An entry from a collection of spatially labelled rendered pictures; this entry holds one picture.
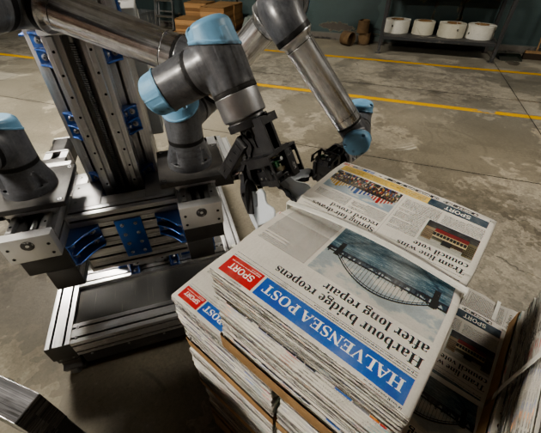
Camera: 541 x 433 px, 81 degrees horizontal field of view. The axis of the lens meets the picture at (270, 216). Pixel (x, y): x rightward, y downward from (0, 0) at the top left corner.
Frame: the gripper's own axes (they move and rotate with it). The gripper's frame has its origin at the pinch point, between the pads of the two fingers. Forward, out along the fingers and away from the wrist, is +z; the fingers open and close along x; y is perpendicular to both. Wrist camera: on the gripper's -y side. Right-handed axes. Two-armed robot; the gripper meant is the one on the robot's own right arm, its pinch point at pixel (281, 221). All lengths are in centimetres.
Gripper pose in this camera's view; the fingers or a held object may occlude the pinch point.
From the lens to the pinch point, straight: 61.6
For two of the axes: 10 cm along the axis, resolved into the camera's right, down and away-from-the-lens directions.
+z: 3.8, 8.6, 3.3
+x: 6.4, -5.0, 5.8
